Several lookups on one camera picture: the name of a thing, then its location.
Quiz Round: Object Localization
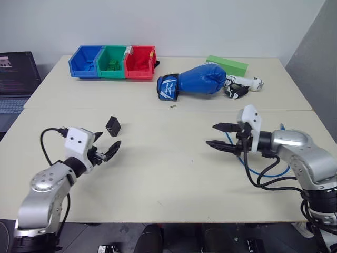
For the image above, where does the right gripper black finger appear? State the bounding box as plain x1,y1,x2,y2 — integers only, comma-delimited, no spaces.
205,140,237,155
212,122,241,133

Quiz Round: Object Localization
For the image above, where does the red plastic storage bin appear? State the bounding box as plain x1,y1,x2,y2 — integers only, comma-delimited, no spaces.
125,45,156,80

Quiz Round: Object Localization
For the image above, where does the dark rounded shape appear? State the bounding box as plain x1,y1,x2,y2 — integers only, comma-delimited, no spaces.
135,223,165,253

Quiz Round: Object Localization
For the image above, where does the black device with white label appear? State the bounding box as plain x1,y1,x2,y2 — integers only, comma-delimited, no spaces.
246,238,264,253
97,245,123,253

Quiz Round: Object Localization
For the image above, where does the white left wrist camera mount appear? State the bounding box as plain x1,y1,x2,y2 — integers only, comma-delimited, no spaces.
64,127,96,173

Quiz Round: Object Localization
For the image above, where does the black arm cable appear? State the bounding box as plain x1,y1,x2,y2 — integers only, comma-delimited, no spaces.
241,131,306,192
40,127,71,239

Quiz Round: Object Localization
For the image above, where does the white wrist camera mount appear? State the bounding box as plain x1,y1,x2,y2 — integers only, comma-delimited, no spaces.
236,104,263,153
64,127,96,173

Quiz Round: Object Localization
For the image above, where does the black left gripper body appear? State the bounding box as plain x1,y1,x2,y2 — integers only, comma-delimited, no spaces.
88,147,108,167

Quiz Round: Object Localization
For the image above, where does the green rectangular box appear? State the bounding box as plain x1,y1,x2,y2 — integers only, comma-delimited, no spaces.
206,54,249,77

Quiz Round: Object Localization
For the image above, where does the white and black robotic hand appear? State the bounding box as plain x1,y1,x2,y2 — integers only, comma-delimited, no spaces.
223,74,265,100

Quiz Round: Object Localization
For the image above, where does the green plastic storage bin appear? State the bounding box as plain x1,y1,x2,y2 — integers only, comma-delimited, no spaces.
95,45,130,80

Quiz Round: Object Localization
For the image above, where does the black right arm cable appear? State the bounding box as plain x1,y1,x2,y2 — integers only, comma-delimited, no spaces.
241,131,306,192

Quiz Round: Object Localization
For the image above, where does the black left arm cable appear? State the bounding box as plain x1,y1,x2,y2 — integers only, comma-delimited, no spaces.
40,127,71,239

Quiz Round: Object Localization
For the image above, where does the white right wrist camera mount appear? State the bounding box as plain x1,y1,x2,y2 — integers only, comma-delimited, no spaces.
236,104,263,153

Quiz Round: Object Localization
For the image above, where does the blue Ethernet cable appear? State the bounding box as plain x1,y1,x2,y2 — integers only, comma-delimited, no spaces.
224,122,292,177

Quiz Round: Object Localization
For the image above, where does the blue small parts pile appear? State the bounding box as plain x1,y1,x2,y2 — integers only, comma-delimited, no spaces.
80,61,96,72

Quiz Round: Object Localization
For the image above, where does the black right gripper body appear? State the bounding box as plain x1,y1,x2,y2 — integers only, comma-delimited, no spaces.
235,122,255,157

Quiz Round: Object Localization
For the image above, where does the grey laptop computer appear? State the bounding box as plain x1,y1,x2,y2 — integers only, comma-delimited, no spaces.
0,51,42,132

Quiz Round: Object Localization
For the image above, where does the blue plastic storage bin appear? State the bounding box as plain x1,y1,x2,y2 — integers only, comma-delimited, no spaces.
68,45,106,79

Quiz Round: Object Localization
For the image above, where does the blue boxing glove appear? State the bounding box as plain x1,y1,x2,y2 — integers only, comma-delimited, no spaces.
157,65,227,101

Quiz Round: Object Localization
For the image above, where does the small black box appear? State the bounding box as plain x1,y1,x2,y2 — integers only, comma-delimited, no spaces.
105,116,122,137

